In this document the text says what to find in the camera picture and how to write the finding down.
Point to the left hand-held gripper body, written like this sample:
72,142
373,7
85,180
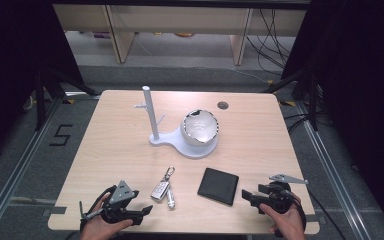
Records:
122,195

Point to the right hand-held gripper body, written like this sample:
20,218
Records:
280,198

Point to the silver car key with keyring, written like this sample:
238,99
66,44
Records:
160,191

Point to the black leather wallet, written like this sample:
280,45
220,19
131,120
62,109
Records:
218,185

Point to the person's right hand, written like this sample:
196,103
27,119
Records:
288,225

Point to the person's left hand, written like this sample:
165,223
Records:
95,228

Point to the white key stand with pole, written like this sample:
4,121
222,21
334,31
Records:
193,151

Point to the white bowl with speckled rim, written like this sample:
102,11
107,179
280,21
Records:
200,128

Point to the black metal stand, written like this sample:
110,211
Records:
40,100
312,100

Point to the dark curtain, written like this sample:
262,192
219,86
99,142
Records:
363,83
13,66

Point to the light wooden desk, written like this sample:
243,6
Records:
180,20

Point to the aluminium floor rail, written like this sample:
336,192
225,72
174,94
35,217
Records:
20,166
333,166

